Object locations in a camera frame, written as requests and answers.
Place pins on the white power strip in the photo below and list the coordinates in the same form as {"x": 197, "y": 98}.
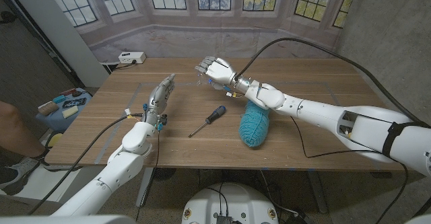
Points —
{"x": 132, "y": 57}

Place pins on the yellow sponge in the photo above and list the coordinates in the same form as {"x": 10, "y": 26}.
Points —
{"x": 70, "y": 112}

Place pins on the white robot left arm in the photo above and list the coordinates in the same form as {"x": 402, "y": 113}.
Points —
{"x": 121, "y": 167}

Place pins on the black floor fan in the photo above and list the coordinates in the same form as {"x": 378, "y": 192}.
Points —
{"x": 164, "y": 173}

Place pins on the grey black sneaker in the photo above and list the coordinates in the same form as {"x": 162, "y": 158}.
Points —
{"x": 20, "y": 168}

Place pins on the grey metal table leg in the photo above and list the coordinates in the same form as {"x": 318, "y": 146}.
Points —
{"x": 144, "y": 187}
{"x": 317, "y": 190}

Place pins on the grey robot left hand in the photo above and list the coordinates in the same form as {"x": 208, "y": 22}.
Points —
{"x": 159, "y": 98}

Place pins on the yellow black floor object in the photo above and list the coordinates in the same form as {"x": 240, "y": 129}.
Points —
{"x": 54, "y": 139}

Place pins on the white slanted pillar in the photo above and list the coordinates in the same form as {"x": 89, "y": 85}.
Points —
{"x": 64, "y": 32}

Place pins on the blue stool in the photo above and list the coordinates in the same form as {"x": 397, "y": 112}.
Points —
{"x": 57, "y": 122}

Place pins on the teal yarn skein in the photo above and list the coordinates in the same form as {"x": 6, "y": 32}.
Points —
{"x": 254, "y": 130}

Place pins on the white floor mat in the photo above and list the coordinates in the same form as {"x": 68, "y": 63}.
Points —
{"x": 43, "y": 183}

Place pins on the person bare leg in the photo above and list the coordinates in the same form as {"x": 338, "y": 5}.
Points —
{"x": 13, "y": 133}

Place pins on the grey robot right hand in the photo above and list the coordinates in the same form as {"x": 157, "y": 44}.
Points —
{"x": 220, "y": 72}

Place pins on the small red block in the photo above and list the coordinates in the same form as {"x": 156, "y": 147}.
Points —
{"x": 68, "y": 91}

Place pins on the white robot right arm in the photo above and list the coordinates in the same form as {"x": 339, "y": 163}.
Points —
{"x": 353, "y": 126}

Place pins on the black power brick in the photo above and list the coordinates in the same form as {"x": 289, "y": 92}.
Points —
{"x": 298, "y": 219}

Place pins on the printed window backdrop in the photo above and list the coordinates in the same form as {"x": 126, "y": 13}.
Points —
{"x": 215, "y": 32}

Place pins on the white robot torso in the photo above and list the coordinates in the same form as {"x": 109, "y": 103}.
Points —
{"x": 235, "y": 200}

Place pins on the small teal block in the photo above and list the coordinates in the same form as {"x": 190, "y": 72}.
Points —
{"x": 59, "y": 99}

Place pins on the brown twine roll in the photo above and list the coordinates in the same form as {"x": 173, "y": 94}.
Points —
{"x": 48, "y": 108}

